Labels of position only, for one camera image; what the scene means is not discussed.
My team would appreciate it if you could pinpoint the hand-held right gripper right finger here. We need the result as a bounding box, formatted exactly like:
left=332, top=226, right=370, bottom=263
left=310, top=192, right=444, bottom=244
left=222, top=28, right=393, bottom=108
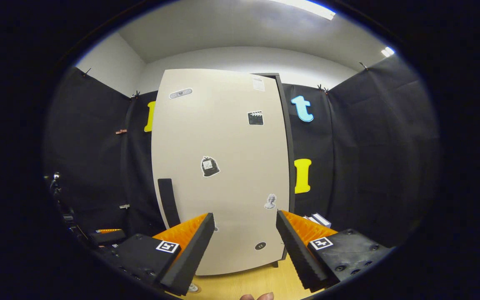
left=276, top=210, right=392, bottom=292

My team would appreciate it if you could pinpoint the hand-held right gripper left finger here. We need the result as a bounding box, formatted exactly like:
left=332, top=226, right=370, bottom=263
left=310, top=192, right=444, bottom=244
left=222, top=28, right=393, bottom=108
left=113, top=212, right=215, bottom=296

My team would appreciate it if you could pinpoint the black cabinet door handle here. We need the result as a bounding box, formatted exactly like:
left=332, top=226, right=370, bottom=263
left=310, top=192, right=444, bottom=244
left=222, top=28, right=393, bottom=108
left=157, top=178, right=181, bottom=229

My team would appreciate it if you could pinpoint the beige cabinet door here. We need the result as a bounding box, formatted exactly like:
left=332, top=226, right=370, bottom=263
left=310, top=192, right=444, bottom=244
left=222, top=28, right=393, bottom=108
left=151, top=68, right=291, bottom=276

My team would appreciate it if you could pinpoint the blue spine book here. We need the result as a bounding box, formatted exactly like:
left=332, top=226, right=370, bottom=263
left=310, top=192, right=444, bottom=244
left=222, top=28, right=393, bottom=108
left=310, top=212, right=332, bottom=229

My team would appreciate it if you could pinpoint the black backdrop cloth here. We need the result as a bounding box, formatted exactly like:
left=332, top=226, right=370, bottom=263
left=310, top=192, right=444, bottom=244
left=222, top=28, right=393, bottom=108
left=44, top=54, right=440, bottom=250

